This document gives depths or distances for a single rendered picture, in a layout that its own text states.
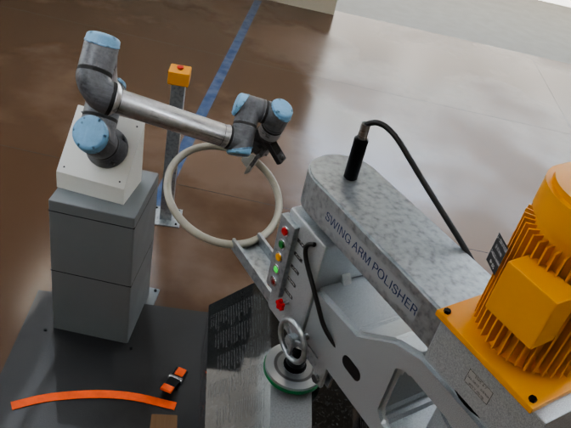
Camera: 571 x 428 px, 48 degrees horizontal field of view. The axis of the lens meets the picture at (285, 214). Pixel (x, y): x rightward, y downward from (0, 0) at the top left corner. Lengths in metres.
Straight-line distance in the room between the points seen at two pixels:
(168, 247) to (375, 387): 2.54
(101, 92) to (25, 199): 2.35
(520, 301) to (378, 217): 0.57
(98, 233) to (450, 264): 1.87
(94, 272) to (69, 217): 0.32
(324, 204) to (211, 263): 2.34
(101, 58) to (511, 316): 1.54
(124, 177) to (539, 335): 2.14
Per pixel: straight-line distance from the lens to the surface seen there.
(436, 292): 1.52
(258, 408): 2.31
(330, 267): 1.85
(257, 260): 2.39
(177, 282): 3.87
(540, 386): 1.40
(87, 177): 3.01
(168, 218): 4.30
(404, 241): 1.63
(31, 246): 4.10
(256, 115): 2.40
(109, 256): 3.12
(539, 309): 1.21
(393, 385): 1.73
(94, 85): 2.21
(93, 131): 2.76
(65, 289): 3.36
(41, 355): 3.48
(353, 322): 1.80
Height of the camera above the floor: 2.65
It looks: 36 degrees down
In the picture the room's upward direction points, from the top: 13 degrees clockwise
